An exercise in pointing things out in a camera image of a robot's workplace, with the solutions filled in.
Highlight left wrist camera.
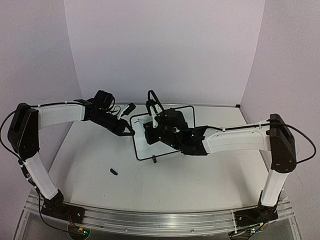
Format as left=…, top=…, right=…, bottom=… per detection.
left=119, top=102, right=136, bottom=117

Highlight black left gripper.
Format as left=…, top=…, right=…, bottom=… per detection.
left=91, top=109, right=135, bottom=136

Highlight blue marker cap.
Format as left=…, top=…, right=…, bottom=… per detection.
left=110, top=168, right=118, bottom=176

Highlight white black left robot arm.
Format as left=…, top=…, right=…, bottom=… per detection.
left=7, top=90, right=136, bottom=224

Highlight white whiteboard with black frame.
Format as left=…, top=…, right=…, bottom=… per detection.
left=129, top=105, right=196, bottom=161

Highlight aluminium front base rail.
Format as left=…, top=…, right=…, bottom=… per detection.
left=13, top=190, right=302, bottom=240

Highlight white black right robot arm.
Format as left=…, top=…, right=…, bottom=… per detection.
left=143, top=104, right=297, bottom=227

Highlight black whiteboard stand foot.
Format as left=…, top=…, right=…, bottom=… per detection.
left=152, top=155, right=157, bottom=164

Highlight black camera cable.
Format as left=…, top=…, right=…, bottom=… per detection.
left=147, top=89, right=165, bottom=112

